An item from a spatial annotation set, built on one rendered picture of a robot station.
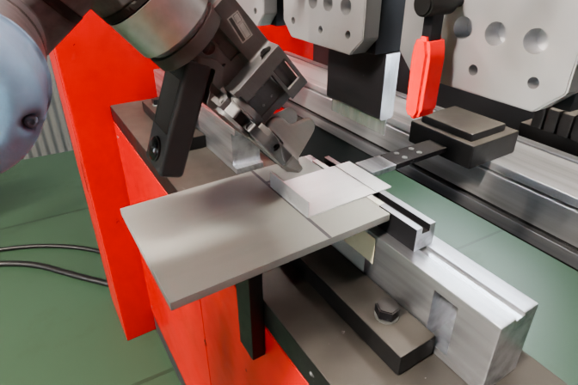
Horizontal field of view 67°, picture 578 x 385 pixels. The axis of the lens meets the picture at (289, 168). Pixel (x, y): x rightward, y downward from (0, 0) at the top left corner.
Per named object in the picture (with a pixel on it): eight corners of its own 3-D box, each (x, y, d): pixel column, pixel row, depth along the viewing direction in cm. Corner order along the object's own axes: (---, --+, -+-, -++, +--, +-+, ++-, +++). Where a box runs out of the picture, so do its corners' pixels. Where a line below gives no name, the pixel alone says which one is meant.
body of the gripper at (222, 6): (313, 87, 43) (237, -10, 35) (255, 153, 42) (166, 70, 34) (273, 70, 49) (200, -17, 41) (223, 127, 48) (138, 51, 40)
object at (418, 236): (311, 178, 64) (312, 160, 63) (328, 173, 65) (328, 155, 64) (413, 252, 49) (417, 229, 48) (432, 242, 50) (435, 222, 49)
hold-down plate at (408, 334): (259, 233, 68) (258, 216, 67) (288, 222, 71) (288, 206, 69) (397, 377, 46) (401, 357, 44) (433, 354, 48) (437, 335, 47)
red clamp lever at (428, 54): (397, 116, 36) (414, -11, 31) (432, 106, 38) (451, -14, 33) (414, 123, 35) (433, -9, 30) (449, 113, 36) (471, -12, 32)
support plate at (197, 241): (120, 215, 52) (119, 208, 51) (304, 161, 64) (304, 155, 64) (170, 311, 38) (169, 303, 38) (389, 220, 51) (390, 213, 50)
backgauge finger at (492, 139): (335, 163, 65) (337, 132, 63) (451, 127, 77) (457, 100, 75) (393, 199, 56) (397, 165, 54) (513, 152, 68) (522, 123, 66)
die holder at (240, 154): (157, 102, 122) (152, 69, 118) (178, 99, 125) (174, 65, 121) (236, 174, 85) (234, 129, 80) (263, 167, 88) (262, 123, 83)
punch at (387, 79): (326, 112, 57) (328, 38, 53) (337, 108, 58) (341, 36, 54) (378, 137, 50) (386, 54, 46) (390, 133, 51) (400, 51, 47)
